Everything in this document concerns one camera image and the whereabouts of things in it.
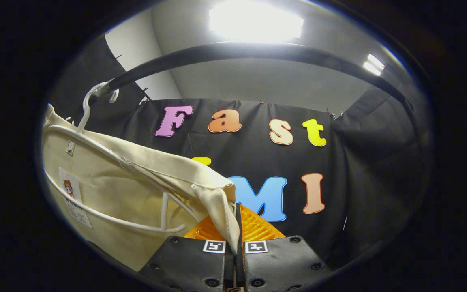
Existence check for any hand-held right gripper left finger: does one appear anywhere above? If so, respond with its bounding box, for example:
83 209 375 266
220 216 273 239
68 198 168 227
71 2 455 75
138 216 235 292

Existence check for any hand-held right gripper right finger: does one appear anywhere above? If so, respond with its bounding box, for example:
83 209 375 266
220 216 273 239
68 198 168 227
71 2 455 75
236 204 334 292

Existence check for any cream shirt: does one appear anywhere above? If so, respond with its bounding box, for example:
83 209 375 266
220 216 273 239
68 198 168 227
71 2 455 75
41 103 241 272

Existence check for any white clothes hanger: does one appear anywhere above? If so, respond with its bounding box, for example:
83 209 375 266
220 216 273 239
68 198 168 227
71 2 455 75
43 81 201 234

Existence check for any black clothes rack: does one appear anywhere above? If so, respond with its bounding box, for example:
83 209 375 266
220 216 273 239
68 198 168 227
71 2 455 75
108 41 417 122

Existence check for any small ceiling light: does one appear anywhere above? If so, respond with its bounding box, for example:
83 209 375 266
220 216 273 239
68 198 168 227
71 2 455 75
362 53 386 77

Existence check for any large ceiling light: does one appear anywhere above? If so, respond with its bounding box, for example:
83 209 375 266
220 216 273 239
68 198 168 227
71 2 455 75
208 0 305 43

